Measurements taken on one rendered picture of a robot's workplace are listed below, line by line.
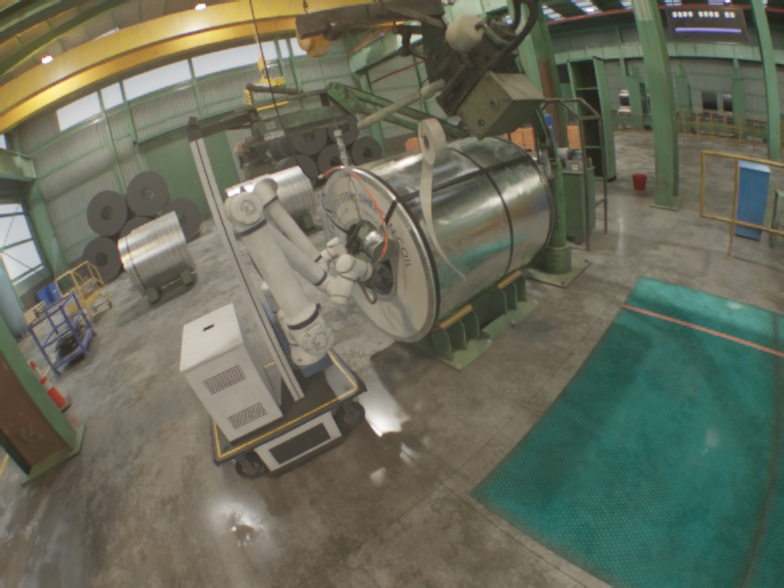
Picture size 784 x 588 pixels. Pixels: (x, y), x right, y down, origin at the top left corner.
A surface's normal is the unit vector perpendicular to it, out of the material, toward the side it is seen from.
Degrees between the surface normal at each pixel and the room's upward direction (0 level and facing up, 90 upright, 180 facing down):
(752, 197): 93
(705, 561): 0
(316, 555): 0
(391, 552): 0
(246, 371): 90
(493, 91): 89
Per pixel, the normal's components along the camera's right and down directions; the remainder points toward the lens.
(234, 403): 0.50, 0.29
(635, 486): -0.22, -0.87
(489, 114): -0.78, 0.42
